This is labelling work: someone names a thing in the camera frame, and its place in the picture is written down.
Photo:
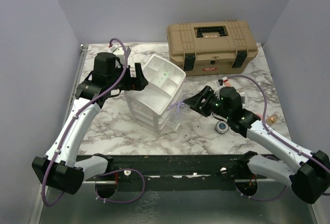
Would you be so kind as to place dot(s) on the gold cap foundation bottle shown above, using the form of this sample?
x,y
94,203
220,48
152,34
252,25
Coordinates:
x,y
272,119

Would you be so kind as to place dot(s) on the white plastic drawer organizer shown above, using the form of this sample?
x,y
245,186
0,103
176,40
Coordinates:
x,y
165,87

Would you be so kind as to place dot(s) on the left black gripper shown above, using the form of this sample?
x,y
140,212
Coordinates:
x,y
139,83

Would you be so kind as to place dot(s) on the round compact with lid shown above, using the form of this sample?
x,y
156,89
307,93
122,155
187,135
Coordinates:
x,y
221,127

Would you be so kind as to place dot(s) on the eyeshadow palette package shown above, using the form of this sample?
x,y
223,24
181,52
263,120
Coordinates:
x,y
244,99

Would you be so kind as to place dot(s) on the tan plastic toolbox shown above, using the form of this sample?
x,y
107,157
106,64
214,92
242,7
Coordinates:
x,y
210,48

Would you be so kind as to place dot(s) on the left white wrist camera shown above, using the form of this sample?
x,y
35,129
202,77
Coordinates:
x,y
119,52

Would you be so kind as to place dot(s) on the purple eyelash curler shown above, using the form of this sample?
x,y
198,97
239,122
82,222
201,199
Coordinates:
x,y
179,108

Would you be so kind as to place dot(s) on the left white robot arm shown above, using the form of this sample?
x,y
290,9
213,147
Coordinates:
x,y
58,168

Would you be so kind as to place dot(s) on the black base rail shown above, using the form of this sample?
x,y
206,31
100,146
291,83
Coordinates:
x,y
176,173

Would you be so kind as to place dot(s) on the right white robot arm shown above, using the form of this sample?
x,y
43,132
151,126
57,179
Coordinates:
x,y
304,171

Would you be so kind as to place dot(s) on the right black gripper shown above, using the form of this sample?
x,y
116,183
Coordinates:
x,y
195,101

